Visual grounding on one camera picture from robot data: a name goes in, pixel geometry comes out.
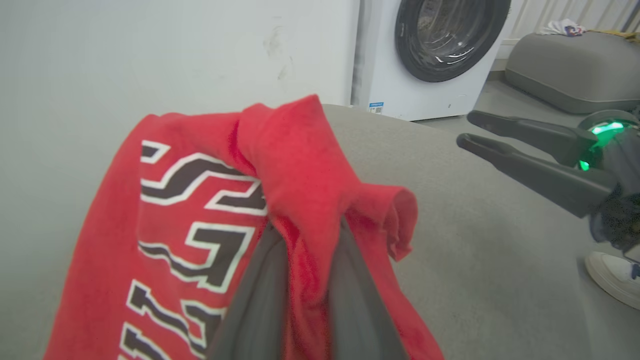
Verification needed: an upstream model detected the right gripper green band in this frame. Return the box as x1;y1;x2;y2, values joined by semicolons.
456;109;640;218

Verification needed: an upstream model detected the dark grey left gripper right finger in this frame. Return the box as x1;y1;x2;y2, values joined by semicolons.
327;215;408;360

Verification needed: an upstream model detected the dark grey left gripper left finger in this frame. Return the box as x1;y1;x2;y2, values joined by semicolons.
207;220;291;360

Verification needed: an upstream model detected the red Bulls basketball jersey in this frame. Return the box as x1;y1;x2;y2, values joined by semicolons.
44;94;446;360

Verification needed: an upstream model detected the white crumpled garment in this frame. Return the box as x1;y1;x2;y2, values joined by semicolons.
536;19;587;38

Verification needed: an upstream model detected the grey rounded ottoman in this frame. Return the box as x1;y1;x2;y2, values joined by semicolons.
504;31;640;115

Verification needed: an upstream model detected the grey fabric sofa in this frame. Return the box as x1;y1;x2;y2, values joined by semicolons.
320;104;640;360

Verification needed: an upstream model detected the black round washing machine door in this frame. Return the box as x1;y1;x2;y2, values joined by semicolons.
394;0;512;83

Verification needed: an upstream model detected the white pleated curtain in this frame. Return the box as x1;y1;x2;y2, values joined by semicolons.
500;0;640;47

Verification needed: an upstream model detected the yellow cloth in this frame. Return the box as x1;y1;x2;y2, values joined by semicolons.
595;29;640;44

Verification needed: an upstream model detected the white sneaker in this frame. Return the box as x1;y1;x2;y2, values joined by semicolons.
584;251;640;311

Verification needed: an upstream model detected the white washing machine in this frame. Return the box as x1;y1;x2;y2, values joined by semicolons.
352;0;513;122

